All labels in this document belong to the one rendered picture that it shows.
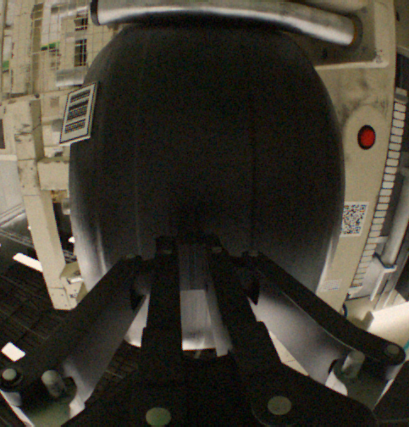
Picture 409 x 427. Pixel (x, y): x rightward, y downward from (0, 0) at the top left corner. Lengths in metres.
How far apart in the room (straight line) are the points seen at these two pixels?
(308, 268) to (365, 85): 0.34
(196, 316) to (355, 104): 0.40
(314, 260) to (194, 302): 0.12
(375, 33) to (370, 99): 0.16
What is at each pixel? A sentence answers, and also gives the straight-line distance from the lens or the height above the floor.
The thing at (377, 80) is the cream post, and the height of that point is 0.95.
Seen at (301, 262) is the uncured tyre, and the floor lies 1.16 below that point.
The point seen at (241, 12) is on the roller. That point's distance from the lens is 0.35.
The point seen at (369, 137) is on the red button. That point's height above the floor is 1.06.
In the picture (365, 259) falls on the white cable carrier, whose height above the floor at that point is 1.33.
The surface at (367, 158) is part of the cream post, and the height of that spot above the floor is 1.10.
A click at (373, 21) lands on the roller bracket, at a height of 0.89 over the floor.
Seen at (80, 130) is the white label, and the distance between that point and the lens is 0.26.
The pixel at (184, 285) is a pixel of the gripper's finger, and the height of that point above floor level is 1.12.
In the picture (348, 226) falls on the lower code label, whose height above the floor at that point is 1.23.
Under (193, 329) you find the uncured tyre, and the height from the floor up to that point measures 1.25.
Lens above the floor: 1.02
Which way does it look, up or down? 24 degrees up
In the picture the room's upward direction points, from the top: 178 degrees counter-clockwise
